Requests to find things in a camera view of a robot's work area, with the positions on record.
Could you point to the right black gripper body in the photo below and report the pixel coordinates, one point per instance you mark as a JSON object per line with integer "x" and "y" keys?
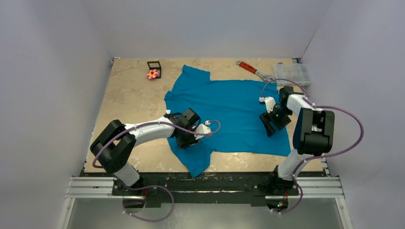
{"x": 271, "y": 123}

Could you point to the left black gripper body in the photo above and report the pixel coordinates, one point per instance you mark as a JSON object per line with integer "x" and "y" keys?
{"x": 187, "y": 139}

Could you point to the blue t-shirt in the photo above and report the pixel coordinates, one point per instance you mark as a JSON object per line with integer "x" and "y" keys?
{"x": 233, "y": 108}

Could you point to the pink flower brooch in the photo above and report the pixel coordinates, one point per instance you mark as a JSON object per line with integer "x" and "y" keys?
{"x": 153, "y": 74}

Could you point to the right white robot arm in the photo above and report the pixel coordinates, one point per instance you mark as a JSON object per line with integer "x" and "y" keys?
{"x": 313, "y": 134}

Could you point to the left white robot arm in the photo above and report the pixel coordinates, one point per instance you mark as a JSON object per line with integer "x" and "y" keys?
{"x": 115, "y": 143}

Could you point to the clear plastic organizer box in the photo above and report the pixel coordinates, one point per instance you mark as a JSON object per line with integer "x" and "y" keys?
{"x": 297, "y": 72}

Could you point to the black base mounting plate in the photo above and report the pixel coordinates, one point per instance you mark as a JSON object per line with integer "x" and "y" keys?
{"x": 254, "y": 188}

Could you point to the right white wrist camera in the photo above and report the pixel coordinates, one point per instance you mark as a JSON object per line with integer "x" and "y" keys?
{"x": 269, "y": 103}

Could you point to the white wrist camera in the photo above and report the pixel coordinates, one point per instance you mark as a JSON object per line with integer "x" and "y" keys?
{"x": 203, "y": 130}
{"x": 269, "y": 103}

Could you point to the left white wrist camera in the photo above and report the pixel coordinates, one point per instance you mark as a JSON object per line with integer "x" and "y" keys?
{"x": 203, "y": 130}

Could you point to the red handled adjustable wrench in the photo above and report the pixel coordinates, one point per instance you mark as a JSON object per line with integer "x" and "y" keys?
{"x": 264, "y": 77}

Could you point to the black wire frame stand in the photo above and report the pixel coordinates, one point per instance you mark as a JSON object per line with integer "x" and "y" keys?
{"x": 154, "y": 65}

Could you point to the aluminium rail frame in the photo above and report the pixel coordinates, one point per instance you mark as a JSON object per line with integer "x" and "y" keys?
{"x": 88, "y": 187}

